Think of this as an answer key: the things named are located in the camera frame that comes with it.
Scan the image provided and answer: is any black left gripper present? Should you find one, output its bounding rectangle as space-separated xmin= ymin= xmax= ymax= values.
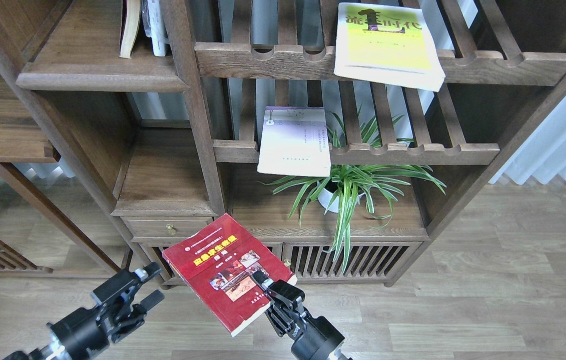
xmin=45 ymin=262 xmax=165 ymax=360

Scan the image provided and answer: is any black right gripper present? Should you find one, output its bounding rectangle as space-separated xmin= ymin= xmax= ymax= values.
xmin=252 ymin=270 xmax=347 ymax=360

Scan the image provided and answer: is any red cover book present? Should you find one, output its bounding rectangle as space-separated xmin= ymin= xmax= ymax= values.
xmin=162 ymin=214 xmax=297 ymax=337

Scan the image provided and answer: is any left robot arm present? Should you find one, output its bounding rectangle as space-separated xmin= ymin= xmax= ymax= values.
xmin=6 ymin=262 xmax=165 ymax=360

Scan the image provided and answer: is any brass drawer knob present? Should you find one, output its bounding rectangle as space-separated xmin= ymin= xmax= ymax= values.
xmin=165 ymin=224 xmax=177 ymax=236

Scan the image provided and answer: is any green spider plant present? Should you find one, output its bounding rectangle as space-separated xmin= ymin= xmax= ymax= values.
xmin=270 ymin=118 xmax=446 ymax=271

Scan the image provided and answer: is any pale lavender cover book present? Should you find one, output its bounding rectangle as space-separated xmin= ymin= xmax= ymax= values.
xmin=257 ymin=106 xmax=331 ymax=177

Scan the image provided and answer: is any dark wooden bookshelf unit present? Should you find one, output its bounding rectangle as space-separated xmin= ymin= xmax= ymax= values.
xmin=0 ymin=0 xmax=566 ymax=287

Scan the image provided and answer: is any upright white book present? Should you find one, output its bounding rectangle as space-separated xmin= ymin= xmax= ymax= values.
xmin=141 ymin=0 xmax=169 ymax=57

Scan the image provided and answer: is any yellow green cover book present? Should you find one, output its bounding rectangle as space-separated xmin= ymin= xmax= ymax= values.
xmin=334 ymin=2 xmax=445 ymax=92

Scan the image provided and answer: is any upright cream paged book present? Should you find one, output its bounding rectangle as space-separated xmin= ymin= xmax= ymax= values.
xmin=120 ymin=0 xmax=141 ymax=59

